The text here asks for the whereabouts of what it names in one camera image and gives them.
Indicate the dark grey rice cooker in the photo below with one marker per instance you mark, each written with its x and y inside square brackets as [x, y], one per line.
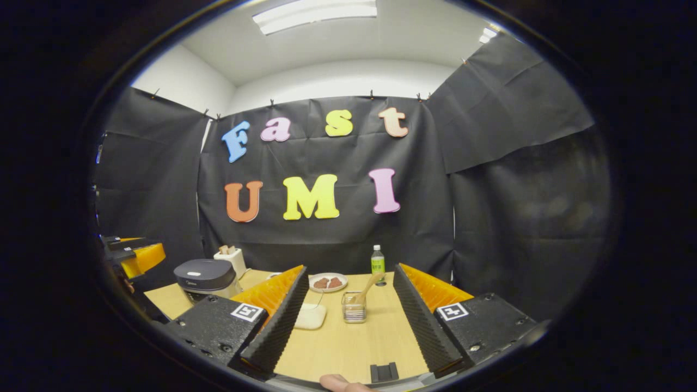
[204, 275]

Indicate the brown meat piece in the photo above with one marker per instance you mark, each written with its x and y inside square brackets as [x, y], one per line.
[335, 282]
[321, 283]

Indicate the white round plate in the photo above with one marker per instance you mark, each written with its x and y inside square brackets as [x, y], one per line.
[345, 283]

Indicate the white container with wooden sticks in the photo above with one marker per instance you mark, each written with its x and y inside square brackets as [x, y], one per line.
[237, 262]

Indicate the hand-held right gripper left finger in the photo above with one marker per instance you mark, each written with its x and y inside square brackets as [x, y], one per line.
[277, 326]

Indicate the wooden spoon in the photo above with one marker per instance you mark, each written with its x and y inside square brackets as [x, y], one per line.
[370, 284]

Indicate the black backdrop cloth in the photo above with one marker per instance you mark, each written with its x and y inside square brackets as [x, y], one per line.
[337, 245]

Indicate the small ceiling light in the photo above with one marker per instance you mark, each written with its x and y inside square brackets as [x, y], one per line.
[487, 35]

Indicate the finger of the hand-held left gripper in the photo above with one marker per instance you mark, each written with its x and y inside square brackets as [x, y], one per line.
[130, 243]
[144, 258]

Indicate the green tea bottle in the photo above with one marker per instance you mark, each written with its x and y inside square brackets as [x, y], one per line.
[378, 267]

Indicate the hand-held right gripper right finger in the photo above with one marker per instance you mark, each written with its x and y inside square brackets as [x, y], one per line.
[425, 326]

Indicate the white divided grain dish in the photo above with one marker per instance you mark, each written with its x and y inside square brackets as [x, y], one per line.
[274, 275]

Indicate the long ceiling light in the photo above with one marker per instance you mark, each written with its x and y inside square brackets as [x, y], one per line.
[313, 13]

